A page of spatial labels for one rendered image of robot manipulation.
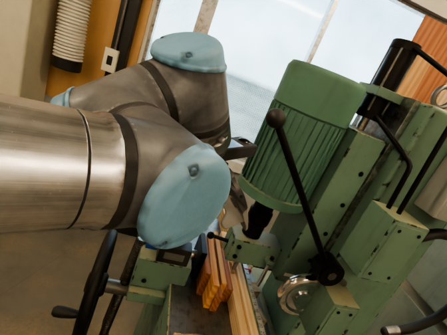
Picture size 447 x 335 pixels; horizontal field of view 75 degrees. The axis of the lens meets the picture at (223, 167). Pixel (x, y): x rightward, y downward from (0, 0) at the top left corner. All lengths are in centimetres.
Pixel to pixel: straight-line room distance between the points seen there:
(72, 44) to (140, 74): 151
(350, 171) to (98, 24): 165
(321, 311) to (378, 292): 21
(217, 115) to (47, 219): 27
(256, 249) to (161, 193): 60
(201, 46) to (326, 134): 35
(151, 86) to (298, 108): 34
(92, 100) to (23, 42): 151
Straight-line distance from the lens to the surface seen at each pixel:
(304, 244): 76
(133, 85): 35
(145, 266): 78
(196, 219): 24
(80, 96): 35
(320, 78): 60
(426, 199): 76
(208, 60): 36
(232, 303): 80
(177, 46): 38
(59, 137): 19
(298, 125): 61
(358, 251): 71
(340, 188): 71
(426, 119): 71
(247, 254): 78
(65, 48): 187
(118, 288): 88
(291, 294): 76
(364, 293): 90
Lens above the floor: 146
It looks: 20 degrees down
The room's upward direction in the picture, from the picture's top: 22 degrees clockwise
